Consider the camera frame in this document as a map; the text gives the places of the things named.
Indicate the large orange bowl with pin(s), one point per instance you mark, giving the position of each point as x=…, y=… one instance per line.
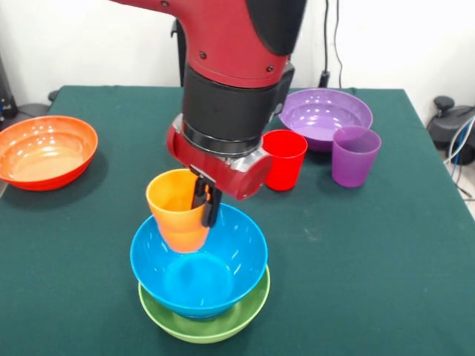
x=41, y=155

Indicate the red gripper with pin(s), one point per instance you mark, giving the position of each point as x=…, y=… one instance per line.
x=222, y=174

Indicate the red cup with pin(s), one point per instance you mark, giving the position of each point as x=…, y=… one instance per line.
x=285, y=167

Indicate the dark green table cloth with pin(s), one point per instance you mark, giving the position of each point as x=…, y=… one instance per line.
x=334, y=278

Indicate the grey office chair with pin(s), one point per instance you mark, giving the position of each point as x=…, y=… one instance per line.
x=29, y=109

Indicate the large light blue bowl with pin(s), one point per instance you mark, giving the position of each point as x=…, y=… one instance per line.
x=208, y=274

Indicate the black equipment stand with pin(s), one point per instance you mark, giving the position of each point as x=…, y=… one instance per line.
x=5, y=89

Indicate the purple bowl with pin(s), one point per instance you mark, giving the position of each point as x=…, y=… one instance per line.
x=323, y=115

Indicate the green bowl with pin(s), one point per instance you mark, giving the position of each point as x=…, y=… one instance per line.
x=222, y=322

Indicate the purple cup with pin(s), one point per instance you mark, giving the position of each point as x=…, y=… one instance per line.
x=352, y=167

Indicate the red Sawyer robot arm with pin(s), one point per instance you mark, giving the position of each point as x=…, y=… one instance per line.
x=237, y=74

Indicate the black chair base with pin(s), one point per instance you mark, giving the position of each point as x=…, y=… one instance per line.
x=452, y=122

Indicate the orange cup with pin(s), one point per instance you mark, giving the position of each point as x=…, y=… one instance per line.
x=174, y=222

